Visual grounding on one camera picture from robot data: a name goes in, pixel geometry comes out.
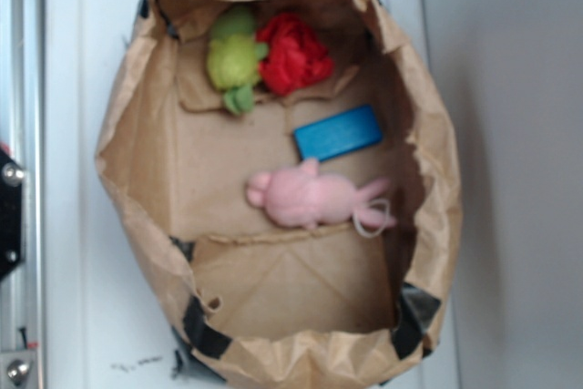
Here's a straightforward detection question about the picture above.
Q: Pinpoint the green plush turtle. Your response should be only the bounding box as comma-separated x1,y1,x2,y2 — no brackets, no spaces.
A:
206,5,270,116

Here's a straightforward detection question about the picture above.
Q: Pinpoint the aluminium frame rail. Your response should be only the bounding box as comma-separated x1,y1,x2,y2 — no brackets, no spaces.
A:
1,0,46,388

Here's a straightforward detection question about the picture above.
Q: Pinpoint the red crumpled cloth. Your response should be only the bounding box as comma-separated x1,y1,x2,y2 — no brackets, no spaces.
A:
255,13,334,97

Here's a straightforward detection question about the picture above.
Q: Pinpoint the brown paper bag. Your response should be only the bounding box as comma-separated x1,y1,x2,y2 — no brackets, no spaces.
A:
96,0,462,388

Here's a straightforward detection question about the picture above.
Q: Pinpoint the blue rectangular block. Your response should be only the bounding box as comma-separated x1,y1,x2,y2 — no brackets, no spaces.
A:
293,105,384,162

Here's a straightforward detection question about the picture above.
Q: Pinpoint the pink plush pig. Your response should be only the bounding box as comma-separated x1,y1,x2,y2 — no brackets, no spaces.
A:
245,158,396,238

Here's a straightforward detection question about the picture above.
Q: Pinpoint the black robot mount plate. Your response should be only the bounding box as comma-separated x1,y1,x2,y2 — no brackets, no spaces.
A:
0,145,25,280

